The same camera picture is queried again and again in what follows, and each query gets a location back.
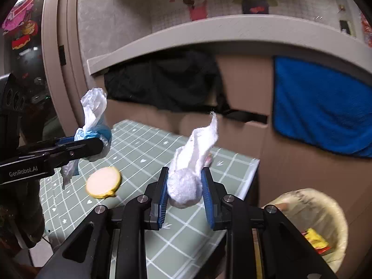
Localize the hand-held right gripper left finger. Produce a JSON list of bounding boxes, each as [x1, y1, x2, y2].
[[38, 166, 169, 279]]

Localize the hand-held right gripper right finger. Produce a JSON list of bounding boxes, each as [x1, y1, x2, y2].
[[202, 167, 339, 279]]

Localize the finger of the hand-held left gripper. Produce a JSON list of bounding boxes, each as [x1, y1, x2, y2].
[[55, 136, 85, 146], [17, 137, 104, 164]]

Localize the white tissue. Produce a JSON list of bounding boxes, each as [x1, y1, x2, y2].
[[168, 112, 218, 209]]

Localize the clear plastic bag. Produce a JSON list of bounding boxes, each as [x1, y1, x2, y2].
[[60, 88, 113, 191]]

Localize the bin with yellowish bag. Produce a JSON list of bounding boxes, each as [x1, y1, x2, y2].
[[262, 188, 349, 271]]

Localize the round yellow-rimmed lid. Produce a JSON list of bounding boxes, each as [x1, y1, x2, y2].
[[86, 167, 122, 199]]

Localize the green checked tablecloth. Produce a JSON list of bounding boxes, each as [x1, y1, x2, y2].
[[39, 119, 260, 279]]

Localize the dark glass door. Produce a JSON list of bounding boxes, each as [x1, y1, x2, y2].
[[0, 0, 59, 128]]

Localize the black cloth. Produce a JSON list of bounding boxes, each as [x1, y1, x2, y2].
[[104, 51, 268, 123]]

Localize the yellow snack wrapper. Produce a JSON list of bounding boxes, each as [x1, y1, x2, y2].
[[302, 228, 331, 249]]

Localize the cardboard box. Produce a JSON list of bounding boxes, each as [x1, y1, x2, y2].
[[99, 54, 275, 207]]

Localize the red paper door stickers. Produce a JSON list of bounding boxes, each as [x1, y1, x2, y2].
[[2, 0, 39, 50]]

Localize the blue towel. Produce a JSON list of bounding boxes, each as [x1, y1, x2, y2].
[[272, 56, 372, 159]]

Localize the grey curved ledge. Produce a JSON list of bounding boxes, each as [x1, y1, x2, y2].
[[87, 14, 372, 78]]

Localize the beige door frame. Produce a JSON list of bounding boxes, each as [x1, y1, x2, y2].
[[41, 0, 88, 140]]

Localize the cartoon girl wall sticker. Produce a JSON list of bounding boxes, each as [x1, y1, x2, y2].
[[183, 0, 209, 21]]

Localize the cartoon boy wall sticker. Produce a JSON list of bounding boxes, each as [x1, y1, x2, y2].
[[232, 0, 278, 15]]

